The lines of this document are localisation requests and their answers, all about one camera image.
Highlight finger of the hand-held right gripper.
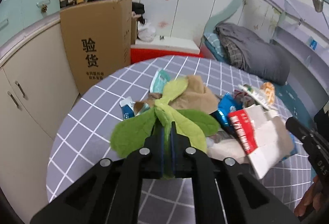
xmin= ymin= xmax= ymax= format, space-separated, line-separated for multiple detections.
xmin=286 ymin=117 xmax=329 ymax=156

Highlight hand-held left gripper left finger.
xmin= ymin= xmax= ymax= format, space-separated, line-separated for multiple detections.
xmin=29 ymin=125 xmax=166 ymax=224

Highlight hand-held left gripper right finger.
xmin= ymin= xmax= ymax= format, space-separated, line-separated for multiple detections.
xmin=171 ymin=121 xmax=301 ymax=224

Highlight green leafy vegetable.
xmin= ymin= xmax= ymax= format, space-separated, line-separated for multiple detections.
xmin=110 ymin=78 xmax=220 ymax=179

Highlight blue snack packet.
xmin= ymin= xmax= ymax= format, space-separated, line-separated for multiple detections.
xmin=211 ymin=92 xmax=243 ymax=137

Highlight teal plastic packet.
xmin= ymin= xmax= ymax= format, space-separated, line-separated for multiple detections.
xmin=150 ymin=69 xmax=171 ymax=93

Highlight person's right hand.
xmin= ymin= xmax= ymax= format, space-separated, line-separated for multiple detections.
xmin=294 ymin=177 xmax=320 ymax=217

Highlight teal bedsheet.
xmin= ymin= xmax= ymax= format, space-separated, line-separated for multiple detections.
xmin=257 ymin=78 xmax=315 ymax=124

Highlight red and white paper bag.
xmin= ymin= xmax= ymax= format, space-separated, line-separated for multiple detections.
xmin=227 ymin=105 xmax=295 ymax=180

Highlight orange snack packet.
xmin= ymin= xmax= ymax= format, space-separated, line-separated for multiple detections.
xmin=260 ymin=82 xmax=276 ymax=106

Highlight white paper sheet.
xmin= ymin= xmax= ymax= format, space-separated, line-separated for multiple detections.
xmin=206 ymin=134 xmax=251 ymax=166

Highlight blue and white carton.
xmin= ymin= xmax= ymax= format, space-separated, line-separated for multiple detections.
xmin=119 ymin=97 xmax=152 ymax=121

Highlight white green tube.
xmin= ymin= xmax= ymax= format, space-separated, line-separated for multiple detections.
xmin=238 ymin=84 xmax=273 ymax=109

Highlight tan plush toy body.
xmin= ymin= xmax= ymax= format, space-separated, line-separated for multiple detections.
xmin=135 ymin=75 xmax=221 ymax=115

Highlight grey checkered tablecloth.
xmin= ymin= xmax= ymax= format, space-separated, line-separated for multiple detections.
xmin=46 ymin=55 xmax=313 ymax=211

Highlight grey blanket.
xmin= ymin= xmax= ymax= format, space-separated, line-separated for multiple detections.
xmin=214 ymin=22 xmax=291 ymax=86

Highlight red bench with white top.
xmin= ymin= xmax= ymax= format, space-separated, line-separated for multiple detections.
xmin=131 ymin=35 xmax=206 ymax=64

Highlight plaid cloth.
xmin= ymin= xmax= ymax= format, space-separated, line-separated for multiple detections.
xmin=221 ymin=34 xmax=244 ymax=67

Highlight blue checkered pillow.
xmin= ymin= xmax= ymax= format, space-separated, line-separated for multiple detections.
xmin=204 ymin=33 xmax=227 ymax=63

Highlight white plastic bag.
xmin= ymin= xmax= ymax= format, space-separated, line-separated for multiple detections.
xmin=137 ymin=21 xmax=157 ymax=42

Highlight large brown cardboard box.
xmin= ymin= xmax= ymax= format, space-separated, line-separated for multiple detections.
xmin=60 ymin=0 xmax=133 ymax=95

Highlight black bag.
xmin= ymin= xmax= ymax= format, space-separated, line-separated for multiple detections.
xmin=132 ymin=2 xmax=145 ymax=15

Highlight white wardrobe doors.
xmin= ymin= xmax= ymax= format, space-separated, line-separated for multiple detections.
xmin=110 ymin=0 xmax=243 ymax=47

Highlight beige cabinet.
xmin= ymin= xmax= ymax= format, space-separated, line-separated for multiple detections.
xmin=0 ymin=12 xmax=80 ymax=214

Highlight teal drawer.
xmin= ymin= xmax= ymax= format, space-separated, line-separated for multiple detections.
xmin=22 ymin=0 xmax=61 ymax=25
xmin=0 ymin=0 xmax=25 ymax=46

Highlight teal bed frame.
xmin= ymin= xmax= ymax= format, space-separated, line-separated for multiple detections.
xmin=200 ymin=0 xmax=329 ymax=47

